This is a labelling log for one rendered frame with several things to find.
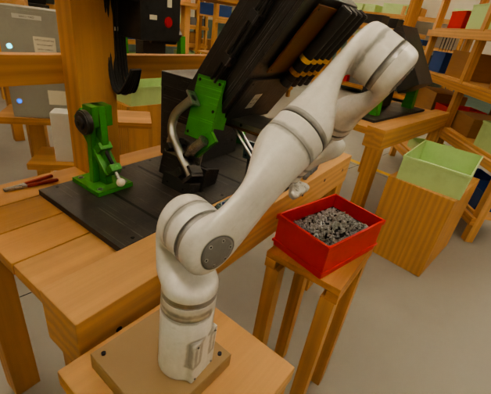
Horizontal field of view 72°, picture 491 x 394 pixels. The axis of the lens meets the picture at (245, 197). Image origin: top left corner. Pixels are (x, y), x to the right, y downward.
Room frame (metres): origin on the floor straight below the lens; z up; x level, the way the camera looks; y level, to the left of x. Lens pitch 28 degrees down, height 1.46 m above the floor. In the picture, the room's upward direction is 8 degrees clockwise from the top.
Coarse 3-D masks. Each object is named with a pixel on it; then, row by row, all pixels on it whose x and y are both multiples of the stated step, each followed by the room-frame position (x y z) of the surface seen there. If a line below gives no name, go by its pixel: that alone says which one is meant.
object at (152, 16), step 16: (128, 0) 1.20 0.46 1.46; (144, 0) 1.18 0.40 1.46; (160, 0) 1.24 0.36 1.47; (176, 0) 1.29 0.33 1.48; (128, 16) 1.20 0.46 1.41; (144, 16) 1.18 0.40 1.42; (160, 16) 1.24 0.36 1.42; (176, 16) 1.29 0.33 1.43; (128, 32) 1.20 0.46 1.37; (144, 32) 1.18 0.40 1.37; (160, 32) 1.24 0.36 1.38; (176, 32) 1.30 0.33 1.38
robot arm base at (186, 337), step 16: (160, 304) 0.39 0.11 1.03; (160, 320) 0.39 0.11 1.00; (176, 320) 0.36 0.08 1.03; (192, 320) 0.37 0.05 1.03; (208, 320) 0.39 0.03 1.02; (160, 336) 0.38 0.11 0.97; (176, 336) 0.36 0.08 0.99; (192, 336) 0.37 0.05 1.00; (208, 336) 0.39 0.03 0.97; (160, 352) 0.38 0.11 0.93; (176, 352) 0.36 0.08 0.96; (192, 352) 0.36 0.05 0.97; (208, 352) 0.40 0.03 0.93; (160, 368) 0.38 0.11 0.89; (176, 368) 0.36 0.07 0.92; (192, 368) 0.36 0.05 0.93
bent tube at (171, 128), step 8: (192, 96) 1.14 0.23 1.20; (184, 104) 1.12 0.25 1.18; (192, 104) 1.10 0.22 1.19; (176, 112) 1.13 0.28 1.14; (168, 120) 1.14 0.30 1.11; (176, 120) 1.14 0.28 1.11; (168, 128) 1.13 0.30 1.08; (168, 136) 1.12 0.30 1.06; (176, 136) 1.12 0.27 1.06; (176, 144) 1.10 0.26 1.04; (176, 152) 1.08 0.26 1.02; (184, 160) 1.06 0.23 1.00; (184, 168) 1.04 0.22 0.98
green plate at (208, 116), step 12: (204, 84) 1.15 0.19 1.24; (216, 84) 1.13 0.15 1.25; (204, 96) 1.14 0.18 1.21; (216, 96) 1.11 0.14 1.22; (192, 108) 1.15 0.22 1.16; (204, 108) 1.12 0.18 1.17; (216, 108) 1.10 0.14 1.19; (192, 120) 1.13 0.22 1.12; (204, 120) 1.11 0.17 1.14; (216, 120) 1.11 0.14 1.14; (192, 132) 1.11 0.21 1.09; (204, 132) 1.09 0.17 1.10
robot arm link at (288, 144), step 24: (288, 120) 0.49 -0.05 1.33; (264, 144) 0.46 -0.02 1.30; (288, 144) 0.46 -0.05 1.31; (312, 144) 0.48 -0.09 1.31; (264, 168) 0.44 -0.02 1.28; (288, 168) 0.45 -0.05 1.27; (240, 192) 0.41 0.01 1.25; (264, 192) 0.42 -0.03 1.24; (216, 216) 0.38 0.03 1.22; (240, 216) 0.39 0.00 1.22; (192, 240) 0.35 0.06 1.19; (216, 240) 0.36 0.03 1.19; (240, 240) 0.40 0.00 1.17; (192, 264) 0.35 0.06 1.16; (216, 264) 0.37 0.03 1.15
